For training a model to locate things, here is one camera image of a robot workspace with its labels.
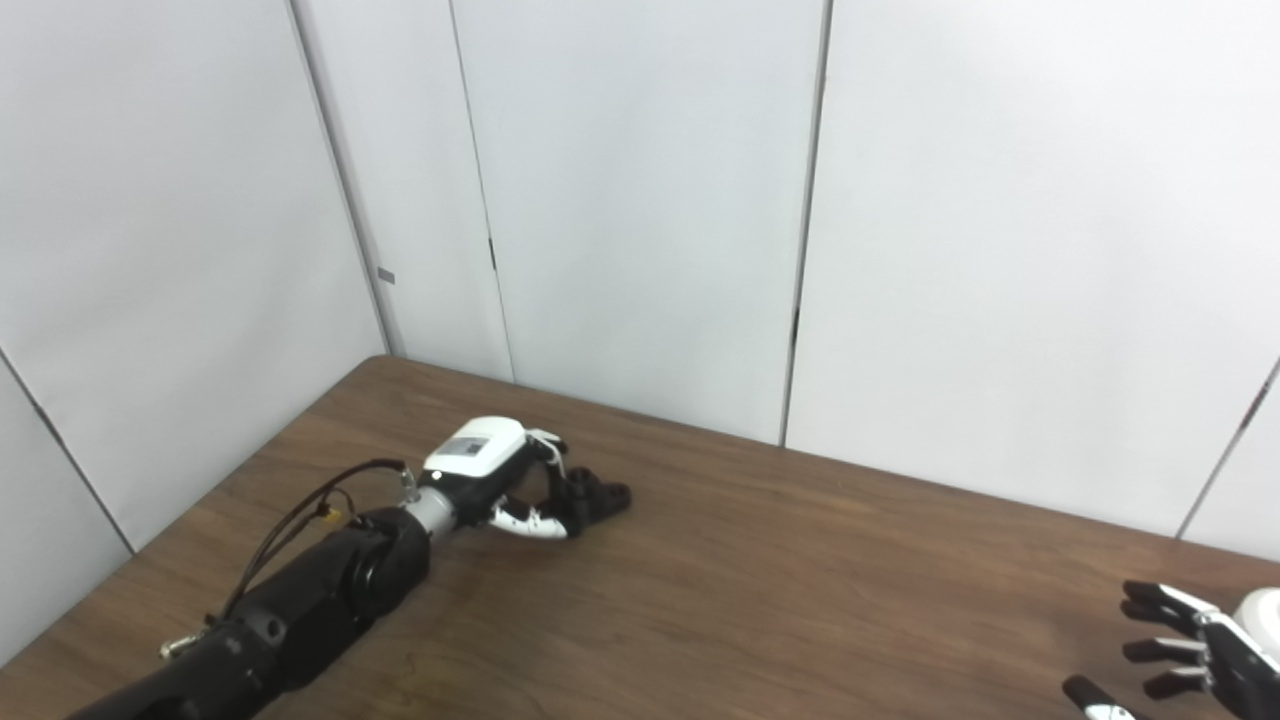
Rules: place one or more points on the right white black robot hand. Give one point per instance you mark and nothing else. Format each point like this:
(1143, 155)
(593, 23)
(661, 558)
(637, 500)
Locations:
(1240, 670)

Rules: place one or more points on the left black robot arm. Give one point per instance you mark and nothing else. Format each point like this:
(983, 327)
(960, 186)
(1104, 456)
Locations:
(300, 610)

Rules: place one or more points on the round white piece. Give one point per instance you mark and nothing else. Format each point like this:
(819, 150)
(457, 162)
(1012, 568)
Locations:
(1262, 612)

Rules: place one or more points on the black flanged holder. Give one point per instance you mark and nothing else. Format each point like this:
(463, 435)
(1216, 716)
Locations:
(595, 500)

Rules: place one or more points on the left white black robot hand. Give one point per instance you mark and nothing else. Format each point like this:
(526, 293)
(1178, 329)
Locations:
(480, 450)

